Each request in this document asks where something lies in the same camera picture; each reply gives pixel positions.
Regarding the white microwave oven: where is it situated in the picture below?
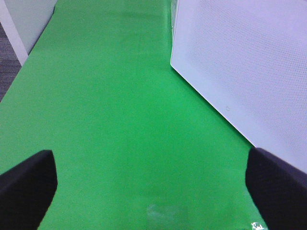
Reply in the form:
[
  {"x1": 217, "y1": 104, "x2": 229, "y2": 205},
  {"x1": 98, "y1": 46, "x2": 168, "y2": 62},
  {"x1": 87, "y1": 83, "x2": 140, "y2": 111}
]
[{"x1": 169, "y1": 0, "x2": 307, "y2": 173}]

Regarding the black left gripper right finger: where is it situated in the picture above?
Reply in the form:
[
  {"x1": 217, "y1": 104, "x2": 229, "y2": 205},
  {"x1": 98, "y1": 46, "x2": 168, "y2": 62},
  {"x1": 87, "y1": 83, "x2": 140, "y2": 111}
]
[{"x1": 245, "y1": 148, "x2": 307, "y2": 230}]

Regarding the white microwave door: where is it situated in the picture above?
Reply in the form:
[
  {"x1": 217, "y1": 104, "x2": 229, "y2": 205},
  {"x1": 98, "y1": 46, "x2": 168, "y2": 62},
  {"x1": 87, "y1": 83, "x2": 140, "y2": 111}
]
[{"x1": 169, "y1": 0, "x2": 307, "y2": 173}]

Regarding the clear tape strip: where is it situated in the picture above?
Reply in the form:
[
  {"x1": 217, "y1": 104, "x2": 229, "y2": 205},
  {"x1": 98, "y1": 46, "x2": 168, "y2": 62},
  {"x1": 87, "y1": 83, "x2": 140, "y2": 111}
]
[{"x1": 251, "y1": 222, "x2": 267, "y2": 230}]

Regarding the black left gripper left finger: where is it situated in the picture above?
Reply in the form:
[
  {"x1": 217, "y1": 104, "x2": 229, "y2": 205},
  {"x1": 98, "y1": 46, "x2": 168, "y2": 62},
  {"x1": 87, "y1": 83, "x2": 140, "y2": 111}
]
[{"x1": 0, "y1": 150, "x2": 58, "y2": 230}]

